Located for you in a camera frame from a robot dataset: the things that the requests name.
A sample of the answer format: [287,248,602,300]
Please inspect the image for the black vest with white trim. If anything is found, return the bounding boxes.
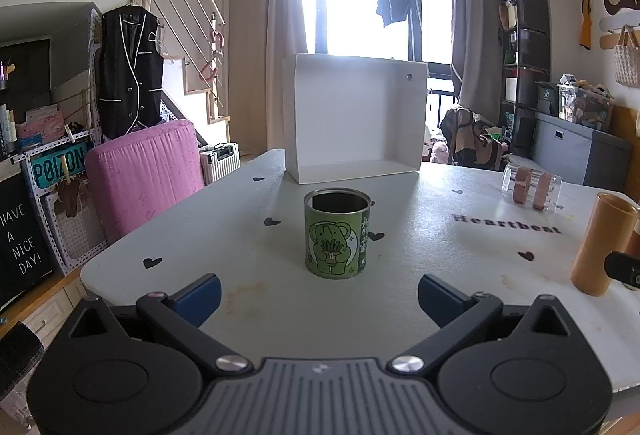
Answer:
[97,5,165,140]

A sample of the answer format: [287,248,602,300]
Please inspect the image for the clear acrylic holder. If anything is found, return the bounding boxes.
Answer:
[501,162,564,212]

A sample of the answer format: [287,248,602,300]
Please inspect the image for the grey storage box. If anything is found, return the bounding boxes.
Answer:
[530,112,634,186]

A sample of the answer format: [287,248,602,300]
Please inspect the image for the pink umbrella handle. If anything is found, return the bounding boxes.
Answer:
[199,30,224,82]

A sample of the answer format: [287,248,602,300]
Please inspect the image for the grey curtain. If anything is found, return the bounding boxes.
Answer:
[451,0,502,127]
[265,0,314,152]

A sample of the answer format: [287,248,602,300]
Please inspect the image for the black shelf rack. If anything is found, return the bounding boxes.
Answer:
[494,0,552,161]

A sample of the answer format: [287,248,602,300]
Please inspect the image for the stair railing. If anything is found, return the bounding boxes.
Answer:
[20,0,227,121]

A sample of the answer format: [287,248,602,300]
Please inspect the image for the orange cup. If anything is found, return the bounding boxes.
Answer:
[571,192,640,297]

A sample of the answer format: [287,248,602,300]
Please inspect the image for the clear plastic toy bin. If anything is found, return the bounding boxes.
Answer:
[556,82,616,132]

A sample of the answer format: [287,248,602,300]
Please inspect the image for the black lettered sign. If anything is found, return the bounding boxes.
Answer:
[0,175,55,312]

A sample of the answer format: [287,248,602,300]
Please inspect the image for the chair with draped clothes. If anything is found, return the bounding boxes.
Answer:
[439,107,507,169]

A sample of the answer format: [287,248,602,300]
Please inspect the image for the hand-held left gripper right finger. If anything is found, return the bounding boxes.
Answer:
[387,273,576,376]

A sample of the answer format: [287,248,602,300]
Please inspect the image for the white woven bag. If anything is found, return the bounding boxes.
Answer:
[613,26,640,89]

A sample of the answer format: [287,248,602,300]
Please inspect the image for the white open cardboard box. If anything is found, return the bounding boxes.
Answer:
[282,53,429,185]

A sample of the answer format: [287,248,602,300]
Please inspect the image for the white hard case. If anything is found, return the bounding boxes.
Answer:
[199,142,241,186]

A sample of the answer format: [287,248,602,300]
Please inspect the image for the green printed tin cup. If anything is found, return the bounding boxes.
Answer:
[304,188,372,281]

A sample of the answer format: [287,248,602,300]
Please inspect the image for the teal licence plate sign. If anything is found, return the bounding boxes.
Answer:
[29,142,94,190]

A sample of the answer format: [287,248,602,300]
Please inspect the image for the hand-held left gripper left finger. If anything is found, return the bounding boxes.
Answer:
[59,273,253,376]

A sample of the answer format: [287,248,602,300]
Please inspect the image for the pink padded chair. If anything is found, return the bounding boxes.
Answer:
[84,118,206,244]

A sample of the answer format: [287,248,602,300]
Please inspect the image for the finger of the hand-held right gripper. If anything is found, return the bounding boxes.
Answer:
[604,251,640,292]

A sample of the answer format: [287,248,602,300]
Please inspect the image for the green bin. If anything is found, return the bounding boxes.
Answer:
[536,81,561,116]

